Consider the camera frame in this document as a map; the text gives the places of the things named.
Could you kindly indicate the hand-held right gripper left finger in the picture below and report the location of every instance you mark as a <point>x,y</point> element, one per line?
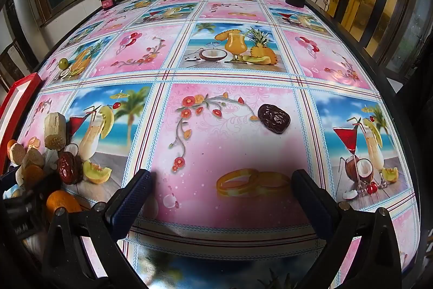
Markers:
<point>130,197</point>

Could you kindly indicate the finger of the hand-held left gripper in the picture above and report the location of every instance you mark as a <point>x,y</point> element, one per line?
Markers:
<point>44,188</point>

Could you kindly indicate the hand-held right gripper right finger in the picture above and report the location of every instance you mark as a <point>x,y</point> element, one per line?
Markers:
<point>313,204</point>

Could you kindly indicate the red date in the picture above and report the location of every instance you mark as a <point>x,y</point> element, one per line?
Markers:
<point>69,167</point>
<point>270,118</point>

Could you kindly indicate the large sugarcane piece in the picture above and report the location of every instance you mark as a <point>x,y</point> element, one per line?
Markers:
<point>54,131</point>

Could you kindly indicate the red rimmed white tray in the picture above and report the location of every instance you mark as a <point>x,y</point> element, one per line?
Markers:
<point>20,86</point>

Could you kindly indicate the fruit printed pink tablecloth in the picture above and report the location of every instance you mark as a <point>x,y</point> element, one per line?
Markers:
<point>216,146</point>

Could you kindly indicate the black rimmed table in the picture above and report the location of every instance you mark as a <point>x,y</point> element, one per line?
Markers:
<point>413,153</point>

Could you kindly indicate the green grape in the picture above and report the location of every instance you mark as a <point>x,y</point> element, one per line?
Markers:
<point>62,63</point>

